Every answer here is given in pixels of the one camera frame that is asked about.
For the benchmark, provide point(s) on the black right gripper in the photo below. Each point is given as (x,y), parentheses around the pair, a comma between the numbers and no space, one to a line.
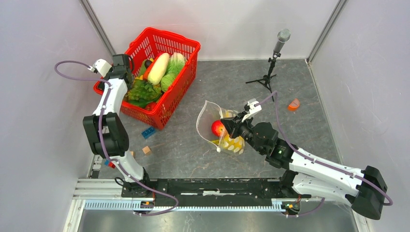
(236,123)

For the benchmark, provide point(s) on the red apple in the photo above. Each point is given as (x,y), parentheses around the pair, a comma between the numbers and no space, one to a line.
(218,129)

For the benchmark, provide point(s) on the yellow banana bunch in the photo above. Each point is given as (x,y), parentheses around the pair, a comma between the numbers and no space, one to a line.
(226,144)

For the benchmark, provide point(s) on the clear polka dot zip bag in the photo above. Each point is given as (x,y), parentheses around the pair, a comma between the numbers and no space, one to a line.
(209,112)

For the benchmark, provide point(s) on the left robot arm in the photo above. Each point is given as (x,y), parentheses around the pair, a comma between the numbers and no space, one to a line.
(105,132)

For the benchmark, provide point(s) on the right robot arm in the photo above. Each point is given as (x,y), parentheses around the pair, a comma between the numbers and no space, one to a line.
(364,190)

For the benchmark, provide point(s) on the red plastic shopping basket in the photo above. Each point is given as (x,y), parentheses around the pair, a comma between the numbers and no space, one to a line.
(148,44)

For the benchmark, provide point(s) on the black microphone tripod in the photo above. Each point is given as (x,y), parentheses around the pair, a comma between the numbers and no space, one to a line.
(266,79)

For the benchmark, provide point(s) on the orange small block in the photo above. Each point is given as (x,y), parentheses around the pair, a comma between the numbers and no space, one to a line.
(294,105)

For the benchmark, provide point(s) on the round green cabbage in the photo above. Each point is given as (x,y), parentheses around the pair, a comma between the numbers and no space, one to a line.
(167,81)

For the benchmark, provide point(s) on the red tomato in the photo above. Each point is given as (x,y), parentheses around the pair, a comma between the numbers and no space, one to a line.
(151,106)

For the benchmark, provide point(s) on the napa cabbage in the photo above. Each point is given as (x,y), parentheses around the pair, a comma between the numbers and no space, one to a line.
(176,63)

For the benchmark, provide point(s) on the blue lego brick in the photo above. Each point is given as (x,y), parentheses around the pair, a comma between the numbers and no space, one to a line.
(148,132)

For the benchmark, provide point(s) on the light wooden cube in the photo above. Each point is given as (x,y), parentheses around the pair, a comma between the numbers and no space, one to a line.
(146,150)

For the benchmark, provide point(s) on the green bell pepper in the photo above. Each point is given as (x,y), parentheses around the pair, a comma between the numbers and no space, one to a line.
(139,103)

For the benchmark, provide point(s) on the white radish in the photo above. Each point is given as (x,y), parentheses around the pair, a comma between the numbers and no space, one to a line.
(158,69)

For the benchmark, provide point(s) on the green leafy lettuce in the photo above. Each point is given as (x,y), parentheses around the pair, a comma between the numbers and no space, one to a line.
(143,91)

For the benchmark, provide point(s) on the red chili pepper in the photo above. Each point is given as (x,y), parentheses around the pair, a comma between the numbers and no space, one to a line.
(150,63)

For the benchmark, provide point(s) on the silver microphone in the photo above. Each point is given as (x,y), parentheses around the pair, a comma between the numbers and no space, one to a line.
(282,37)

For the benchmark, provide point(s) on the red lego brick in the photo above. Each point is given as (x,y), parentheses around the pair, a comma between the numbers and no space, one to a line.
(110,164)

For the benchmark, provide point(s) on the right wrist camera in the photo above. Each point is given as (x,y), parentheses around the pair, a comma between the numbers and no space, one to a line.
(252,107)

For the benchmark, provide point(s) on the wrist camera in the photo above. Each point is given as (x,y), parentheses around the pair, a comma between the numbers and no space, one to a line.
(100,66)
(252,107)

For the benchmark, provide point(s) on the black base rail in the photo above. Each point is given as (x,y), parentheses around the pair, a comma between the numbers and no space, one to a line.
(214,192)

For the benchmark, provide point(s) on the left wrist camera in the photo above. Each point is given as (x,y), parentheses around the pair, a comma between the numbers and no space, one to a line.
(100,66)

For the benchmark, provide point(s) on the aluminium frame rail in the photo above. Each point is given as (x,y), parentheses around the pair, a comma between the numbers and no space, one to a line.
(97,206)

